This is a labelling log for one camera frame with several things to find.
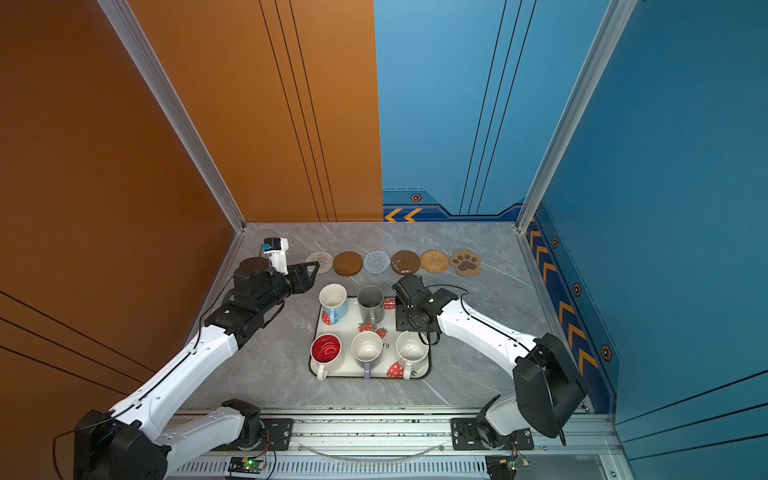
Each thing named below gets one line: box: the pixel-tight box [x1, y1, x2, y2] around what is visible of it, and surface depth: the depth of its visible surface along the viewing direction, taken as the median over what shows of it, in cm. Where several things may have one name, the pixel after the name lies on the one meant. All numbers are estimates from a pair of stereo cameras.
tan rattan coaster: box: [420, 249, 449, 274], surface depth 111 cm
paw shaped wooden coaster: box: [449, 249, 481, 276], surface depth 111 cm
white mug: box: [396, 330, 429, 380], surface depth 83 cm
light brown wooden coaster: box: [333, 251, 363, 277], surface depth 111 cm
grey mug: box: [357, 285, 385, 331], surface depth 89 cm
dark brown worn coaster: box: [391, 250, 421, 275], surface depth 110 cm
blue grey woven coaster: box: [363, 250, 391, 275], surface depth 111 cm
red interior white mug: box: [310, 333, 342, 381], surface depth 83 cm
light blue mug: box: [318, 283, 348, 325], surface depth 91 cm
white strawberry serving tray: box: [310, 297, 432, 379], surface depth 88 cm
